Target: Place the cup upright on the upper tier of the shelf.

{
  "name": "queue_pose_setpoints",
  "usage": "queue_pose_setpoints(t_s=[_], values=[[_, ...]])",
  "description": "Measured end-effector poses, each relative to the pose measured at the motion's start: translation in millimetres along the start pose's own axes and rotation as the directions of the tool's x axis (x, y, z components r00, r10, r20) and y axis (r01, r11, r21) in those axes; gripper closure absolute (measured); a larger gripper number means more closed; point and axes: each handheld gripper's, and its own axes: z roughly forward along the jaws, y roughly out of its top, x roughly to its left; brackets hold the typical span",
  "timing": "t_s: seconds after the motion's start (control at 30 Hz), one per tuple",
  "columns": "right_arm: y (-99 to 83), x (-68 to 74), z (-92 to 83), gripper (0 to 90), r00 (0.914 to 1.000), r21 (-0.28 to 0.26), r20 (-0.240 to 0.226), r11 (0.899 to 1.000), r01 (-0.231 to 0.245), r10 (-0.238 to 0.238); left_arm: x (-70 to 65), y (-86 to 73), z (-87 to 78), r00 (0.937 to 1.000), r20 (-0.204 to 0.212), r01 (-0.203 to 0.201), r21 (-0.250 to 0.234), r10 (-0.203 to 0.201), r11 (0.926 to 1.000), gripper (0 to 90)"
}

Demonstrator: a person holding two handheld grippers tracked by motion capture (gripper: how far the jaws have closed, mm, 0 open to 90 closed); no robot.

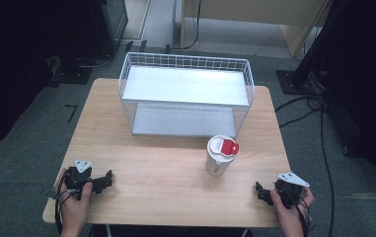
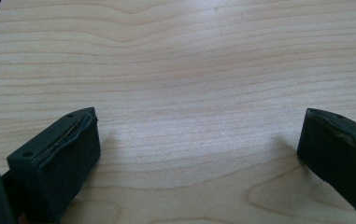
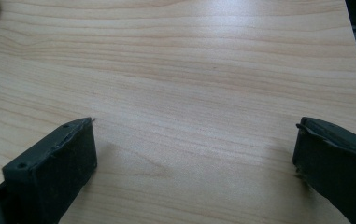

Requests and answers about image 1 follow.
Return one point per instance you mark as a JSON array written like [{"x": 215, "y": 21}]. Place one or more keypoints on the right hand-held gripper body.
[{"x": 289, "y": 191}]

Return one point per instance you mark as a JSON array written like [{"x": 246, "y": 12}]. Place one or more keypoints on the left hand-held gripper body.
[{"x": 77, "y": 177}]

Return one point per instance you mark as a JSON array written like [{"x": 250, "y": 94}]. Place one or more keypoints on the person's right hand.
[{"x": 290, "y": 215}]

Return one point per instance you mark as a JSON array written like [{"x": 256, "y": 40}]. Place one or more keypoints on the person's left hand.
[{"x": 75, "y": 207}]

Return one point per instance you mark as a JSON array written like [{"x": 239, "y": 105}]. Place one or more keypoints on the white cup with red lid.
[{"x": 218, "y": 158}]

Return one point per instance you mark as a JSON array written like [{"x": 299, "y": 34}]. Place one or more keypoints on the dark stand base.
[{"x": 73, "y": 70}]

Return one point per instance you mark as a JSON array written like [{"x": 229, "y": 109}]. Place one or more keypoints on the black metal stand with base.
[{"x": 310, "y": 59}]

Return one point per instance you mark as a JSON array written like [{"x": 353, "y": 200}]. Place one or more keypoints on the beige wooden furniture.
[{"x": 258, "y": 13}]

